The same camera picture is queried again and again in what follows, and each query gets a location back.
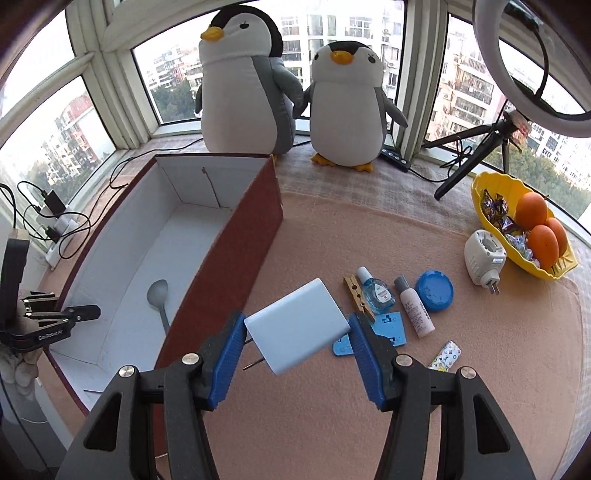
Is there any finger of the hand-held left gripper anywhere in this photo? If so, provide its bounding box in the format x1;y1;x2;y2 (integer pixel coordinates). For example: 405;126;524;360
18;291;60;311
25;304;101;329

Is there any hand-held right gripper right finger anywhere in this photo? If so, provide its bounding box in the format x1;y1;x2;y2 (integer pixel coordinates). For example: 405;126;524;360
347;313;536;480

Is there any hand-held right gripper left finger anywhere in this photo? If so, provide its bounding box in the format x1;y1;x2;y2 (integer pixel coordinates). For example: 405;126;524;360
55;310;250;480

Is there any blue eye drop bottle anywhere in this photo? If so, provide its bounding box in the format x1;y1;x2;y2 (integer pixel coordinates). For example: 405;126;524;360
358;267;397;317

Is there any pink lotion bottle grey cap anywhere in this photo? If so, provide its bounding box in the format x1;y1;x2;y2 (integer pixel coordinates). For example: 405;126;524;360
393;275;436;340

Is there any large white cardboard box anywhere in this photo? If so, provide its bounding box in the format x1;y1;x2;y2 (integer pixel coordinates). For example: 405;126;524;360
44;154;284;457

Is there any white power adapter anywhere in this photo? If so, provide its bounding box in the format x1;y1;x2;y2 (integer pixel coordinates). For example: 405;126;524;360
243;277;352;377

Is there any patterned small case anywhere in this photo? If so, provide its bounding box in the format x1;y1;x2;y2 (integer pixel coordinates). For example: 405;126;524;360
427;340;462;374

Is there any blue round lid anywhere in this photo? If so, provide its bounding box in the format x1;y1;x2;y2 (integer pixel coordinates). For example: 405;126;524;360
414;270;454;312

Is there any blue plastic card holder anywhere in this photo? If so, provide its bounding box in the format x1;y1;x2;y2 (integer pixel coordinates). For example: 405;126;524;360
331;311;408;357

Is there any white power strip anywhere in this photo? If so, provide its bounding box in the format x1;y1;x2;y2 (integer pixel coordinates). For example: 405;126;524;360
34;203;81;268

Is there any wooden clothespin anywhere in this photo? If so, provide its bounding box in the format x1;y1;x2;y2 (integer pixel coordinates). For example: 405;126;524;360
343;274;377;322

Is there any grey spoon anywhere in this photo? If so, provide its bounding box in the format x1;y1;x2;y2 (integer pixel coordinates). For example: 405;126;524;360
147;279;172;335

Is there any black charger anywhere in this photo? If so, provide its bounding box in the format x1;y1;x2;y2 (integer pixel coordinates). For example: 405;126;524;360
41;189;65;215

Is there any white plug-in device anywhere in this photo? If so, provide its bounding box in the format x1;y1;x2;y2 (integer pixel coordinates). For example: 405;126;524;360
464;229;508;296

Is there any pile of wrapped candies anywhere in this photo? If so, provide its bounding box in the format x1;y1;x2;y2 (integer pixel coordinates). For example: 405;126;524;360
480;189;541;268

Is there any black inline controller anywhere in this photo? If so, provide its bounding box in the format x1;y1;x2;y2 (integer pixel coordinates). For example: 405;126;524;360
381;147;411;172

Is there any orange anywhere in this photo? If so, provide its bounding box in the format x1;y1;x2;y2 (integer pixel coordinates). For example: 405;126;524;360
515;191;549;230
545;217;568;257
526;224;560;271

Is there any yellow shell-shaped bowl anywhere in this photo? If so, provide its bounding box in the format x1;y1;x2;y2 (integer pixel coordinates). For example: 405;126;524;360
471;172;579;281

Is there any small penguin plush toy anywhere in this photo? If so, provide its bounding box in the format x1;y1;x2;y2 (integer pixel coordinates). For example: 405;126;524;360
300;41;409;174

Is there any large penguin plush toy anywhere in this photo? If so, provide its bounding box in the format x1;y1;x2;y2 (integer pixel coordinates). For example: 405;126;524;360
194;6;305;167

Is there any black power cable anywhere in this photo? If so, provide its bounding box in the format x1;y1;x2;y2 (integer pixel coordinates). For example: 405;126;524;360
108;137;204;190

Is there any white ring light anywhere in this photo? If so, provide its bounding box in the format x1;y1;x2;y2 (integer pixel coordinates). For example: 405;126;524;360
473;0;591;139

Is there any black ring light cable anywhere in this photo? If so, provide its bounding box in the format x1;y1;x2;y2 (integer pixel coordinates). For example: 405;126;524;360
508;0;552;100

